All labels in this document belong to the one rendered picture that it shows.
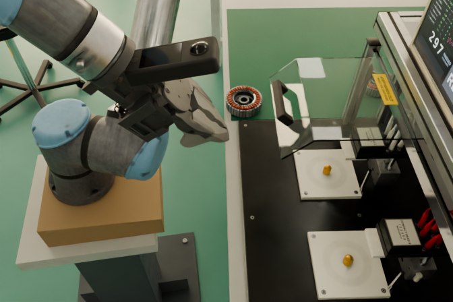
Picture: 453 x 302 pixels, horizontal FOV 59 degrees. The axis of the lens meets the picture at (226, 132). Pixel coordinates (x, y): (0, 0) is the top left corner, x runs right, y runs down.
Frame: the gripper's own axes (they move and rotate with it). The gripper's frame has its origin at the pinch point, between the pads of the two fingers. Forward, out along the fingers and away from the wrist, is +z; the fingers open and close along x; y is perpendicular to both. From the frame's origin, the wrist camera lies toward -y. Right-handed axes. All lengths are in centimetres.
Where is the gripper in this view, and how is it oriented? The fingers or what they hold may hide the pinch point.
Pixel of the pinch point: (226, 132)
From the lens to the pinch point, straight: 58.9
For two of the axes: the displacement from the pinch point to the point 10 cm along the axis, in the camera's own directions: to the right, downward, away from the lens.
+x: 0.2, 7.5, -6.6
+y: -7.7, 4.3, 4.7
